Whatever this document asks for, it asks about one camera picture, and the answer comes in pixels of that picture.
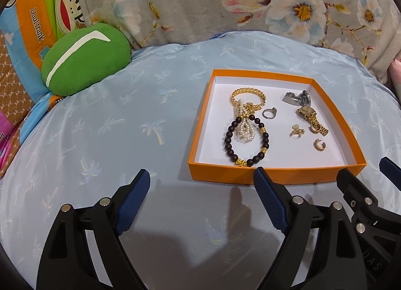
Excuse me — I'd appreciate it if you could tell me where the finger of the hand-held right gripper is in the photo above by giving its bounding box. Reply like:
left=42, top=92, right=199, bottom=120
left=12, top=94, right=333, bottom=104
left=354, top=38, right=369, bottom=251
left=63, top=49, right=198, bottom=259
left=336, top=169, right=387, bottom=217
left=378, top=157, right=401, bottom=191

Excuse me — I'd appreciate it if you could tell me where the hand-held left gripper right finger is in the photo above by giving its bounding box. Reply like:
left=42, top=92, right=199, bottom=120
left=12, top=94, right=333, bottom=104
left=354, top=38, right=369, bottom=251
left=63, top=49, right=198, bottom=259
left=253, top=166, right=376, bottom=290

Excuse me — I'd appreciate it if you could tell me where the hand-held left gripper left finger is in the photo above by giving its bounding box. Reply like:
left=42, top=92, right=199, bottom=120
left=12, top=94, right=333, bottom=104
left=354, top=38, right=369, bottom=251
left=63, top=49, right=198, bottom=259
left=41, top=169, right=151, bottom=290

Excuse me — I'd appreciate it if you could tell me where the orange cardboard box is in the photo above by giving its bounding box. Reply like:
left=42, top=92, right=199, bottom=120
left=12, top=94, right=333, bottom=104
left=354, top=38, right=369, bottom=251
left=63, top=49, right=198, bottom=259
left=188, top=69, right=367, bottom=186

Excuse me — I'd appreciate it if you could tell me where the white pearl bracelet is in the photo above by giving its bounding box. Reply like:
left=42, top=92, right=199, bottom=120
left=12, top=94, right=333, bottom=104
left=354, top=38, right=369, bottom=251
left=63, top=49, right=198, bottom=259
left=233, top=99, right=256, bottom=145

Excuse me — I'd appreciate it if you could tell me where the black bead bracelet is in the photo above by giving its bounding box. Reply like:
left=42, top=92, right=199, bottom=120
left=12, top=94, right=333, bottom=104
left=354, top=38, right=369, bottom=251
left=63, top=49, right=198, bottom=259
left=225, top=115, right=270, bottom=167

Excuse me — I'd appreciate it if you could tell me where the gold pearl ring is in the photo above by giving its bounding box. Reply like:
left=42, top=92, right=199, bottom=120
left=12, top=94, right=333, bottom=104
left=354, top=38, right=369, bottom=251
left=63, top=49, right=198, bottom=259
left=289, top=124, right=306, bottom=138

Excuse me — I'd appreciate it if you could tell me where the gold wristwatch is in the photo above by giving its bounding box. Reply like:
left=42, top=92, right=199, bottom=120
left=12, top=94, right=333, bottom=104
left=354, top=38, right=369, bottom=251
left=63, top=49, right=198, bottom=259
left=295, top=105, right=329, bottom=135

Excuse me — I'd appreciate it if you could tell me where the pink cloth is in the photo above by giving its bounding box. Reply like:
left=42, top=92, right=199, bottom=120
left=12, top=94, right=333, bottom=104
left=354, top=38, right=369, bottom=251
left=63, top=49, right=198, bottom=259
left=388, top=58, right=401, bottom=90

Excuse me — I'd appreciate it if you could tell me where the light blue palm-print sheet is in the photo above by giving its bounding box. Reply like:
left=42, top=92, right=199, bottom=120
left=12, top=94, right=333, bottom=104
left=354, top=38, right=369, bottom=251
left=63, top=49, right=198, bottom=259
left=0, top=32, right=401, bottom=290

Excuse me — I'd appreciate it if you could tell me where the green cushion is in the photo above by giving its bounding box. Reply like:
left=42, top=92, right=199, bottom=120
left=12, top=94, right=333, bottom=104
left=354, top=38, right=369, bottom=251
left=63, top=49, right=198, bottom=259
left=41, top=22, right=131, bottom=96

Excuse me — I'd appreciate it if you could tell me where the colourful cartoon printed blanket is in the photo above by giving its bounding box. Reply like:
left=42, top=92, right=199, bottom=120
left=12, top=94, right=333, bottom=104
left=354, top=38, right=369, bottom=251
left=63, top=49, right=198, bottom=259
left=0, top=0, right=91, bottom=178

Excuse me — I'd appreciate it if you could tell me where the grey floral blanket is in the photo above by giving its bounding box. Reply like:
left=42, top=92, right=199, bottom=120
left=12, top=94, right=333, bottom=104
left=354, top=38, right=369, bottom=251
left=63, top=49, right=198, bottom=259
left=75, top=0, right=401, bottom=84

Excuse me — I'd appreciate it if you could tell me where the silver ring watch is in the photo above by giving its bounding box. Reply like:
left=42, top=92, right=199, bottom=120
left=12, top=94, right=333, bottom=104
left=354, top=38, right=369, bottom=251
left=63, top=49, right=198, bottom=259
left=282, top=90, right=312, bottom=106

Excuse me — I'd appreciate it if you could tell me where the gold chain bracelet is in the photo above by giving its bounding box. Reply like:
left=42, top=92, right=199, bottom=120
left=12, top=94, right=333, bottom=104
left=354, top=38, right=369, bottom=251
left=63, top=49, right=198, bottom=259
left=231, top=87, right=267, bottom=112

